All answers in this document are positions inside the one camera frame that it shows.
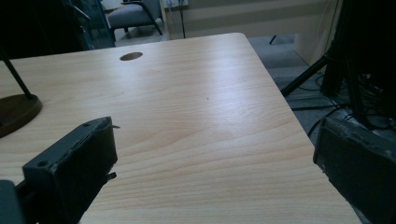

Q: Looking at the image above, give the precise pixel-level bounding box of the round table cable grommet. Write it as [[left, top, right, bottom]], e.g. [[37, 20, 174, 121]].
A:
[[119, 51, 144, 62]]

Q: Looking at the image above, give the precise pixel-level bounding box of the black hanging wall cable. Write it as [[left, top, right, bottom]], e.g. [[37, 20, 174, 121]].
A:
[[177, 0, 188, 40]]

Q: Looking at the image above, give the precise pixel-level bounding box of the grey armchair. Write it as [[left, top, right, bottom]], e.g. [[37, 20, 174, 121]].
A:
[[106, 0, 164, 41]]

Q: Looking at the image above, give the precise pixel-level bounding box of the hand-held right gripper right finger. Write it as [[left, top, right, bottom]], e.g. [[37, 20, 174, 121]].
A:
[[312, 117, 396, 224]]

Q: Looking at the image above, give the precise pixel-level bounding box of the black floor cable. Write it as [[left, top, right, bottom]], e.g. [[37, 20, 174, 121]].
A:
[[290, 103, 345, 112], [306, 105, 354, 138]]

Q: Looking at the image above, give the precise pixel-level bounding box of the wooden cup holder with wire rods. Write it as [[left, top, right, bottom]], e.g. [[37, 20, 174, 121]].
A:
[[0, 46, 43, 139]]

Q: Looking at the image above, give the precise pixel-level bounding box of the black tripod stand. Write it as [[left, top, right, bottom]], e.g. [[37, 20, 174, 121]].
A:
[[279, 0, 396, 132]]

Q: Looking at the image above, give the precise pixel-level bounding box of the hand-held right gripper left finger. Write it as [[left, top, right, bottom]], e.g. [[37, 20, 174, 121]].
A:
[[21, 116, 120, 224]]

